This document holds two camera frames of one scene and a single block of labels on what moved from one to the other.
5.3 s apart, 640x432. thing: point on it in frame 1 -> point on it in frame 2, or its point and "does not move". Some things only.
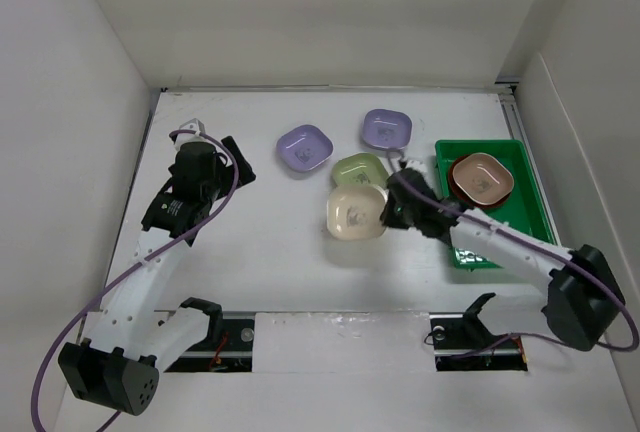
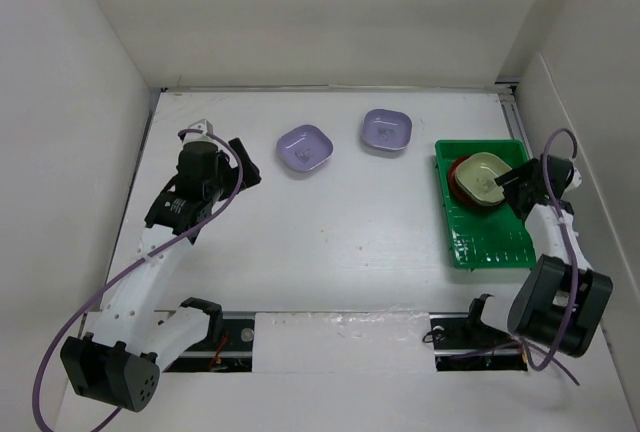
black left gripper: x=244 y=170 does not move
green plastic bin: x=527 y=207 does not move
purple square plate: x=303 y=147 does not move
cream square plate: x=353 y=211 -> x=475 y=173
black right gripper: x=389 y=217 -> x=525 y=171
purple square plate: x=386 y=128 does not move
